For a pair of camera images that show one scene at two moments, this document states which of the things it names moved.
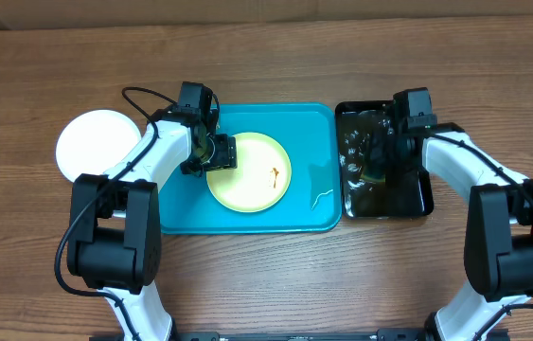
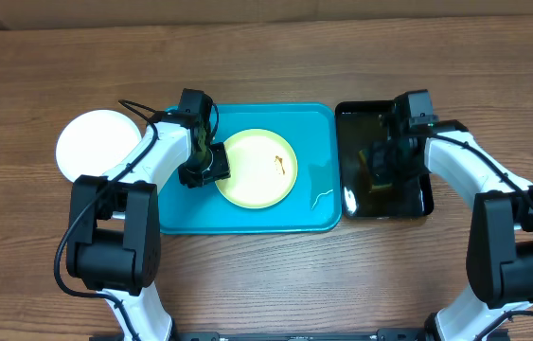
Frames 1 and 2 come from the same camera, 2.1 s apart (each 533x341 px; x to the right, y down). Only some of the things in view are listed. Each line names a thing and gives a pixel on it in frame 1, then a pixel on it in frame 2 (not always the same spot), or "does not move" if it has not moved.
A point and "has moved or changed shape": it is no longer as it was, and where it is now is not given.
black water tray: [381, 169] does not move
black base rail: [291, 334] does not move
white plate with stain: [93, 142] does not move
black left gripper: [226, 159] to [222, 170]
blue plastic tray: [310, 204] does not move
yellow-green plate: [261, 177] has moved or changed shape
